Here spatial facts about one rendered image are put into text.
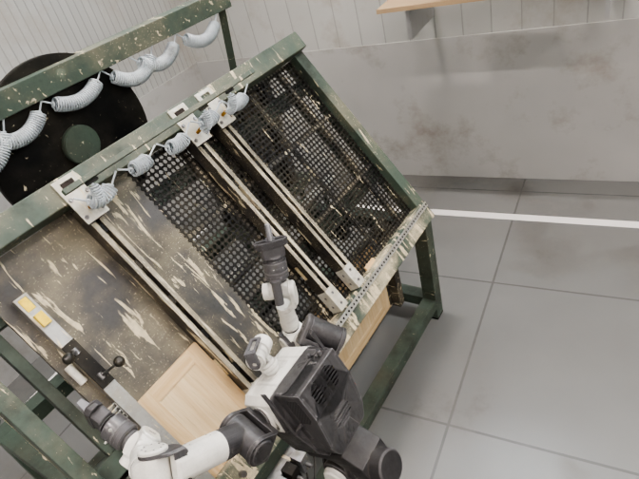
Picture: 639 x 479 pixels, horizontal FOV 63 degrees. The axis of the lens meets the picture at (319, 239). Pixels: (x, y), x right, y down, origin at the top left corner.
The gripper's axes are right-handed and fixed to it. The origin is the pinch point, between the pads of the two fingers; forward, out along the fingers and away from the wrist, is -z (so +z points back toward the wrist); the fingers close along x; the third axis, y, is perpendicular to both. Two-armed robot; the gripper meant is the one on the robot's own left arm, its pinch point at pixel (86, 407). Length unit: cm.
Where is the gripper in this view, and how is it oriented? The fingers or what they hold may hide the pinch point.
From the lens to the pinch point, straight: 187.8
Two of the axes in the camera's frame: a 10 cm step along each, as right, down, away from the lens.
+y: 5.1, -5.9, 6.2
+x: -1.2, 6.7, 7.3
